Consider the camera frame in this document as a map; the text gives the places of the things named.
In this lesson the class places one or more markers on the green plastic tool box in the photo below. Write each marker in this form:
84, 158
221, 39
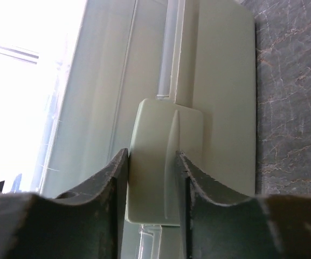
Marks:
153, 77

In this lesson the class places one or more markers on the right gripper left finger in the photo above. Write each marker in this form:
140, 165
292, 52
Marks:
83, 222

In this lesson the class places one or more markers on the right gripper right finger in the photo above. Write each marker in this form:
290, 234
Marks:
219, 222

